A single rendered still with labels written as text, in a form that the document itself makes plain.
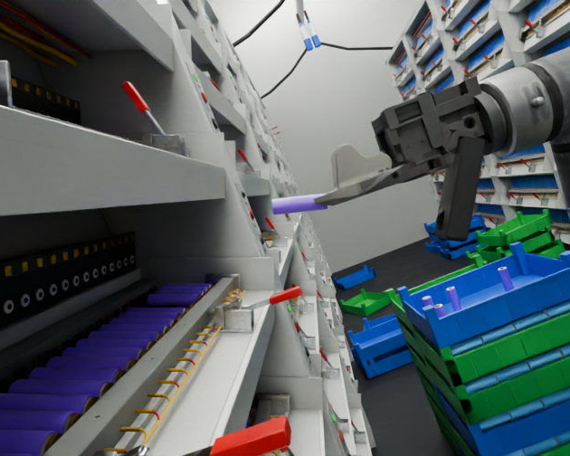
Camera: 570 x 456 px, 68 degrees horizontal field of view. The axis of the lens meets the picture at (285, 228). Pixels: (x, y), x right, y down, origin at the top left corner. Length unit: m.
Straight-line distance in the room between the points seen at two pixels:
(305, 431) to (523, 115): 0.48
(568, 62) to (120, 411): 0.51
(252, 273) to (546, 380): 0.61
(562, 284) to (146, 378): 0.79
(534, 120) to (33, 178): 0.45
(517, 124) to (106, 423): 0.45
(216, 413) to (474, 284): 0.86
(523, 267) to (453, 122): 0.65
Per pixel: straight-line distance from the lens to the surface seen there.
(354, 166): 0.47
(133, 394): 0.30
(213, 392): 0.34
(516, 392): 0.97
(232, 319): 0.46
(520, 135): 0.52
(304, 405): 0.70
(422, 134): 0.49
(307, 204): 0.48
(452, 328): 0.88
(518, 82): 0.52
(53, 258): 0.47
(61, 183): 0.24
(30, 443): 0.28
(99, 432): 0.26
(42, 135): 0.23
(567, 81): 0.54
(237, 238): 0.64
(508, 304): 0.91
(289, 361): 0.68
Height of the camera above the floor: 0.85
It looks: 3 degrees down
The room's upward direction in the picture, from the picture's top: 22 degrees counter-clockwise
